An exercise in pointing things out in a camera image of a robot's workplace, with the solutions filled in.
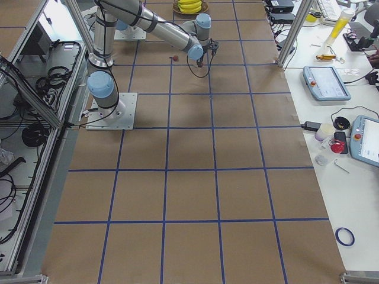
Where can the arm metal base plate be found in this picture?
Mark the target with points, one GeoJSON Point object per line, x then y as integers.
{"type": "Point", "coordinates": [121, 119]}
{"type": "Point", "coordinates": [125, 32]}

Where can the aluminium frame post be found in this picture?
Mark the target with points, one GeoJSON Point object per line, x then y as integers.
{"type": "Point", "coordinates": [296, 26]}

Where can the yellow white bottle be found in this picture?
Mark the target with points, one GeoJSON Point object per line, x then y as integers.
{"type": "Point", "coordinates": [344, 18]}

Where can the upper teach pendant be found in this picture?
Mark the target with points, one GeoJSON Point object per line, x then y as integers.
{"type": "Point", "coordinates": [325, 84]}

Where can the aluminium frame rail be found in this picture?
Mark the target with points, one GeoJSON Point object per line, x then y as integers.
{"type": "Point", "coordinates": [29, 94]}

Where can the blue tape roll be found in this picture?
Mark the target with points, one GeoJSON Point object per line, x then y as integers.
{"type": "Point", "coordinates": [344, 237]}

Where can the teach pendant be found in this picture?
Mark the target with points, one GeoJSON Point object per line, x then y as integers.
{"type": "Point", "coordinates": [363, 143]}
{"type": "Point", "coordinates": [325, 84]}

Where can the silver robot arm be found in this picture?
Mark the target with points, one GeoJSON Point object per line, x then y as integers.
{"type": "Point", "coordinates": [191, 37]}

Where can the white plastic cup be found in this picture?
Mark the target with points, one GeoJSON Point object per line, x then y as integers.
{"type": "Point", "coordinates": [325, 130]}

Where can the black power brick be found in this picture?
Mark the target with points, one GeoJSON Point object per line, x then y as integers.
{"type": "Point", "coordinates": [311, 126]}

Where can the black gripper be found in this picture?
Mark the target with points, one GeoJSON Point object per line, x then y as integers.
{"type": "Point", "coordinates": [201, 61]}

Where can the lower teach pendant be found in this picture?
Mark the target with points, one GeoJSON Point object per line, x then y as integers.
{"type": "Point", "coordinates": [363, 143]}

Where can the silver allen key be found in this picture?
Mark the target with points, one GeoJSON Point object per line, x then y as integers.
{"type": "Point", "coordinates": [340, 167]}

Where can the yellow banana bunch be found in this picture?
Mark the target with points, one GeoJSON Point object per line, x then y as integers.
{"type": "Point", "coordinates": [189, 6]}

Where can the yellow handled screwdriver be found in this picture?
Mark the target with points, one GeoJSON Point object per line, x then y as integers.
{"type": "Point", "coordinates": [325, 57]}

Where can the brown wicker basket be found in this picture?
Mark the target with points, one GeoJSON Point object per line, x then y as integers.
{"type": "Point", "coordinates": [204, 8]}

